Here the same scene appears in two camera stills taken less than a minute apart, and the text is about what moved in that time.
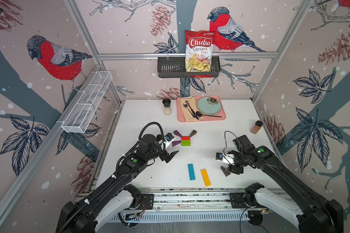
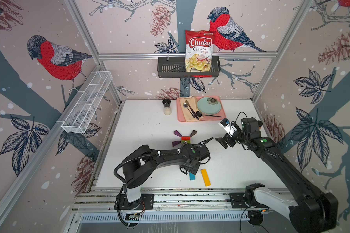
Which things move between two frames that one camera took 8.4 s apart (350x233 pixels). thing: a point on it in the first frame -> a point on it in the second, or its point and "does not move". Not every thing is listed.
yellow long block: x=205 y=177 does not move
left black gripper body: x=157 y=152 -> x=194 y=169
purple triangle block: x=175 y=142 does not move
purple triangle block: x=177 y=133 does not move
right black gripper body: x=239 y=161 -> x=238 y=137
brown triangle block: x=193 y=133 does not move
